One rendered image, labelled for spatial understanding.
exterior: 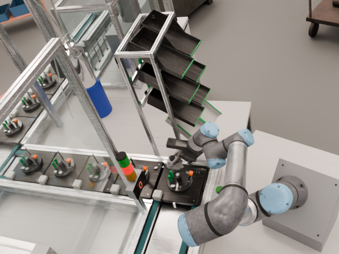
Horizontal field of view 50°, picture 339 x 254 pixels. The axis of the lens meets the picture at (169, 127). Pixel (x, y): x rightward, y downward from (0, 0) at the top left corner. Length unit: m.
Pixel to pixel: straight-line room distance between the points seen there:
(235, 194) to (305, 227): 0.62
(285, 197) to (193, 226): 0.46
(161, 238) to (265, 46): 3.03
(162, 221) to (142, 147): 0.61
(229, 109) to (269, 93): 1.41
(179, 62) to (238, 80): 2.28
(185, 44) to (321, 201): 0.96
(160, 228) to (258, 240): 0.48
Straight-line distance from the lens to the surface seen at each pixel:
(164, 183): 1.95
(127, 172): 1.59
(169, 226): 1.87
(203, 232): 1.19
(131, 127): 2.47
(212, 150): 1.50
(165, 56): 1.72
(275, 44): 4.42
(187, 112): 1.90
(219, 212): 1.15
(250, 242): 1.84
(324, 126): 3.45
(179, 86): 1.81
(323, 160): 2.11
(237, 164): 1.31
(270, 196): 1.51
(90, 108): 1.35
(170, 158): 1.77
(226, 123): 2.31
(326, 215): 1.71
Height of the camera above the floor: 2.51
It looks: 44 degrees down
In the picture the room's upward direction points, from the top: 18 degrees counter-clockwise
